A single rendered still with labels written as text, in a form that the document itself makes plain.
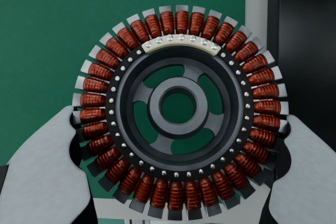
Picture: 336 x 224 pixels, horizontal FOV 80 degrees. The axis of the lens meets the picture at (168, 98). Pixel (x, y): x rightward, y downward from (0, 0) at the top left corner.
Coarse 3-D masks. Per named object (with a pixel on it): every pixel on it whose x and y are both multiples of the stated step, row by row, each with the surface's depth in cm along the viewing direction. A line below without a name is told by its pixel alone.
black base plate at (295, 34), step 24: (288, 0) 16; (312, 0) 16; (288, 24) 16; (312, 24) 16; (288, 48) 16; (312, 48) 16; (288, 72) 16; (312, 72) 16; (288, 96) 16; (312, 96) 16; (312, 120) 16; (264, 168) 18
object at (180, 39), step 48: (96, 48) 11; (144, 48) 11; (192, 48) 11; (240, 48) 11; (96, 96) 10; (144, 96) 12; (192, 96) 12; (240, 96) 10; (96, 144) 10; (144, 144) 12; (240, 144) 10; (144, 192) 9; (192, 192) 9; (240, 192) 10
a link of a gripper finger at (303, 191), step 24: (288, 120) 10; (288, 144) 9; (312, 144) 9; (288, 168) 8; (312, 168) 8; (288, 192) 7; (312, 192) 7; (264, 216) 6; (288, 216) 6; (312, 216) 6
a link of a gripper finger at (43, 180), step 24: (72, 120) 10; (24, 144) 8; (48, 144) 8; (72, 144) 9; (24, 168) 7; (48, 168) 7; (72, 168) 7; (24, 192) 6; (48, 192) 6; (72, 192) 6; (0, 216) 6; (24, 216) 6; (48, 216) 6; (72, 216) 6; (96, 216) 7
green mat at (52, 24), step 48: (0, 0) 19; (48, 0) 19; (96, 0) 19; (144, 0) 19; (192, 0) 18; (240, 0) 18; (0, 48) 19; (48, 48) 19; (0, 96) 19; (48, 96) 19; (0, 144) 19; (192, 144) 18; (96, 192) 19
